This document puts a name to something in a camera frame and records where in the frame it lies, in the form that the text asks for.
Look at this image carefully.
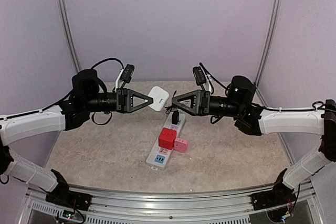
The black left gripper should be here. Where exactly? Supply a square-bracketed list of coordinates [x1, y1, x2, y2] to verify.
[83, 87, 153, 113]

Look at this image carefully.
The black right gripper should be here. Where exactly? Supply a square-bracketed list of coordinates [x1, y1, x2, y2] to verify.
[171, 89, 243, 118]

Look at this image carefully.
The white plug adapter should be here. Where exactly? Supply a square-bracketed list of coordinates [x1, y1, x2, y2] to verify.
[148, 86, 170, 112]

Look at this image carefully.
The pink cube plug adapter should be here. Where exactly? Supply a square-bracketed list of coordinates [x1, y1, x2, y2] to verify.
[173, 138, 188, 153]

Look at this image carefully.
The white multicolour power strip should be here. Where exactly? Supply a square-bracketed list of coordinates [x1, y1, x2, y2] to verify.
[145, 111, 186, 171]

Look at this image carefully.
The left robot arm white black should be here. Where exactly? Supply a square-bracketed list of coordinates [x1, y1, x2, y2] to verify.
[1, 69, 153, 206]

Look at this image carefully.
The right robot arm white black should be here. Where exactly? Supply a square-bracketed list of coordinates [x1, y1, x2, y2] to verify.
[172, 76, 335, 205]

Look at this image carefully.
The red cube socket adapter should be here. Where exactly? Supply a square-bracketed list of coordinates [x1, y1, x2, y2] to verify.
[158, 127, 177, 150]

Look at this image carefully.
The small circuit board with led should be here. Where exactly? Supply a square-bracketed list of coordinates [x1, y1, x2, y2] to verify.
[61, 210, 76, 220]

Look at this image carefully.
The black power adapter with cable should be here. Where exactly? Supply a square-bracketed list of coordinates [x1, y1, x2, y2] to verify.
[165, 105, 180, 125]

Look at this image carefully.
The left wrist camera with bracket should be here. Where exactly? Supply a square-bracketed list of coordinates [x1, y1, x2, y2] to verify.
[112, 64, 135, 92]

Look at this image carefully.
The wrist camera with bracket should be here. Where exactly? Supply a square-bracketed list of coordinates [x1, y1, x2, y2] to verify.
[192, 66, 214, 94]
[112, 64, 135, 92]

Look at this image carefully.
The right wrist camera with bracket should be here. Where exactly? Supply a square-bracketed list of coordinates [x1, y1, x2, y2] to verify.
[192, 66, 214, 94]

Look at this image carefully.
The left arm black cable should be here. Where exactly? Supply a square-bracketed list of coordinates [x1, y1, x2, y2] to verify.
[0, 57, 125, 125]

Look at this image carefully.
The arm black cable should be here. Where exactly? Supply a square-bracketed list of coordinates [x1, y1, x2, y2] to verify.
[198, 62, 326, 125]
[0, 57, 125, 125]

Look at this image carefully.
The front aluminium rail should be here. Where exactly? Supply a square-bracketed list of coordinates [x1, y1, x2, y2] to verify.
[18, 181, 325, 223]

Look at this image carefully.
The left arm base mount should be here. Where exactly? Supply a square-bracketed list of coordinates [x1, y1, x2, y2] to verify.
[45, 190, 92, 211]

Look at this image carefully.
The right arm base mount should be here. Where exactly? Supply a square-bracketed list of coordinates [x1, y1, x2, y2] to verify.
[250, 189, 296, 210]

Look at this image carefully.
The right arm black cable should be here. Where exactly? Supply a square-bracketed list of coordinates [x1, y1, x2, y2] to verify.
[198, 62, 326, 125]

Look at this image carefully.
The left aluminium frame post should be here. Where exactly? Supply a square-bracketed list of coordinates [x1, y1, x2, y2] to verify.
[57, 0, 82, 74]

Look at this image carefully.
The aluminium frame post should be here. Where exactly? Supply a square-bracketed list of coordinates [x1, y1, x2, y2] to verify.
[57, 0, 82, 74]
[255, 0, 281, 87]

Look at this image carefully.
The right aluminium frame post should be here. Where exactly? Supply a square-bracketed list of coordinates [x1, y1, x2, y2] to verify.
[255, 0, 281, 87]

